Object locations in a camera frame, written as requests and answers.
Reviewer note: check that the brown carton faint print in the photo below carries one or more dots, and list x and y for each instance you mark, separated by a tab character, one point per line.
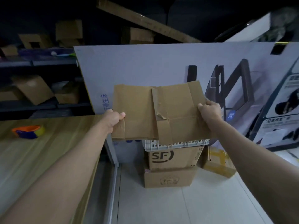
170	178

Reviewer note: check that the open brown shelf box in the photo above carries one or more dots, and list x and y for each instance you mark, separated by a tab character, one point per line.
28	40
69	31

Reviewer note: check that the orange blue yellow tape roll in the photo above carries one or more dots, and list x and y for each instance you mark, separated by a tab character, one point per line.
28	132

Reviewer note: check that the dark metal shelf unit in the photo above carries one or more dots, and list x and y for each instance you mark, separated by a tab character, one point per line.
42	104

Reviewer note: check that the person's right hand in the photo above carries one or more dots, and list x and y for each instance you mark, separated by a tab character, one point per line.
210	111

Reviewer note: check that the large dim brown carton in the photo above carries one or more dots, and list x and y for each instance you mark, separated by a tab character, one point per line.
140	36

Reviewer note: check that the cardboard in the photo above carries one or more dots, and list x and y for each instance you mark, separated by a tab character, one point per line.
179	109

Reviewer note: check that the person's left forearm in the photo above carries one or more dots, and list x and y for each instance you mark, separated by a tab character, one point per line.
58	179

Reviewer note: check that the person's left hand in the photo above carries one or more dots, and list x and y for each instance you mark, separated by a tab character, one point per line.
114	118

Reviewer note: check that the white plastic crate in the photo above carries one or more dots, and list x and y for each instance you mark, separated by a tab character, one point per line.
175	144

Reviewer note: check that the large white printed carton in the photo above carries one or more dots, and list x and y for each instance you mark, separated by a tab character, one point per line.
144	65

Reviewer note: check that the small brown cardboard box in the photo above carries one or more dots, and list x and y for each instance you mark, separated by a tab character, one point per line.
133	109

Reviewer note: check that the green blue plastic utensil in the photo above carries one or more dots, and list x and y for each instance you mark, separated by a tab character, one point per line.
65	54

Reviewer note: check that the long flat brown carton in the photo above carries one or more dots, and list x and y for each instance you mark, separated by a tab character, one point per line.
149	22

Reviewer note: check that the small brown shelf box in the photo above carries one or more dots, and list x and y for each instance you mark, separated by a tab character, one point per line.
9	50

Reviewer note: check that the person's right forearm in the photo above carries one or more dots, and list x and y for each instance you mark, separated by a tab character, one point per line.
257	165

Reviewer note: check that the white slanted flat carton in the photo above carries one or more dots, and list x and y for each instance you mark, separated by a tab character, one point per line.
247	30

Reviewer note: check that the grey crumpled bag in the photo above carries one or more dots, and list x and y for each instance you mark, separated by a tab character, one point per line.
282	25

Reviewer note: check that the large brown carton black logo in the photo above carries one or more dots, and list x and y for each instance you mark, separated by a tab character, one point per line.
172	158

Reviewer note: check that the white carton with photo prints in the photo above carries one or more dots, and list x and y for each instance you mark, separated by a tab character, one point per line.
278	109

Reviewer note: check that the grey metal table frame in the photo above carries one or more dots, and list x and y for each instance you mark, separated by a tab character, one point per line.
112	165

